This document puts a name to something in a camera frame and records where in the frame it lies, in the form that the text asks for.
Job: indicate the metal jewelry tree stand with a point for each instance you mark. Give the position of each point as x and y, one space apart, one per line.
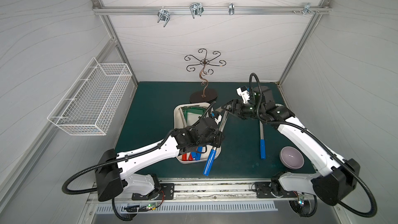
206 95

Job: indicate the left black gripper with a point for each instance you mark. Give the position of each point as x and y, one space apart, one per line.
216 135

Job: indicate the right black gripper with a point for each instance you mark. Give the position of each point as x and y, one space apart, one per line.
236 107

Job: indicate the white wire basket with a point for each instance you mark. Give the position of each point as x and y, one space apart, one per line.
89 105

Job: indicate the purple bowl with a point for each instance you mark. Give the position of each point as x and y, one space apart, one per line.
291 158

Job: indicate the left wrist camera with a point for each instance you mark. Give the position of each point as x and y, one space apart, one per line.
216 116

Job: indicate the metal hook clamp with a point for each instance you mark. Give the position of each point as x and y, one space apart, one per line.
231 9
306 10
163 15
196 9

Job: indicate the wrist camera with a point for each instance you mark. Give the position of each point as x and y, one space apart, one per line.
216 116
244 93

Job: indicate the white storage box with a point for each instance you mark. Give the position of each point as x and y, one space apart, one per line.
185 142

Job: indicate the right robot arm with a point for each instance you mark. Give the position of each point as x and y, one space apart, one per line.
335 177

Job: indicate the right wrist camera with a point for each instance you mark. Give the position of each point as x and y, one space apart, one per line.
244 93

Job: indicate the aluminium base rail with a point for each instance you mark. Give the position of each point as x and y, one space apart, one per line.
187 190

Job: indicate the green table mat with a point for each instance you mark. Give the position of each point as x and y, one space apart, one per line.
151 116

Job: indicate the green hoe red grip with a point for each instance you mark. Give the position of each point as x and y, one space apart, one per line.
190 157
191 115

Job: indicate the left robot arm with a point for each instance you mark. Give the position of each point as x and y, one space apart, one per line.
116 172

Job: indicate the aluminium crossbar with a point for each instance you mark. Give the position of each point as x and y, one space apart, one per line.
208 10

